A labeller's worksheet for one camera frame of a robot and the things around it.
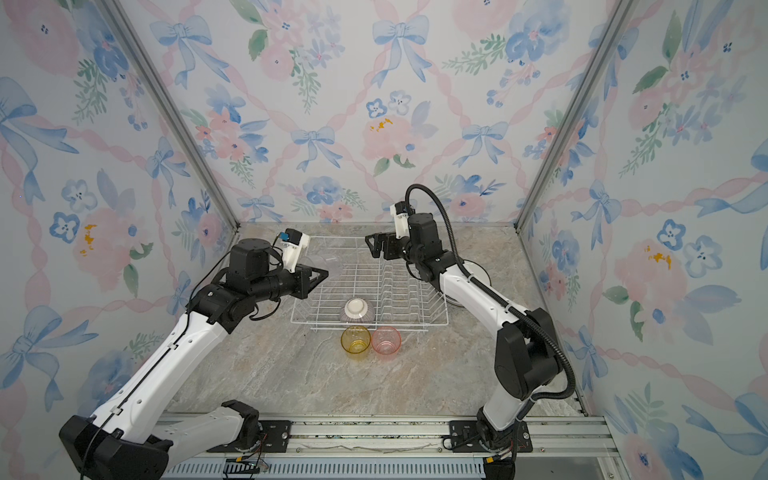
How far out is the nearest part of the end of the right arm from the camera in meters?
0.65

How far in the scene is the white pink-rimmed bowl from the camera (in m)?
0.90

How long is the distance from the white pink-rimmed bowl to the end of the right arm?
209 mm
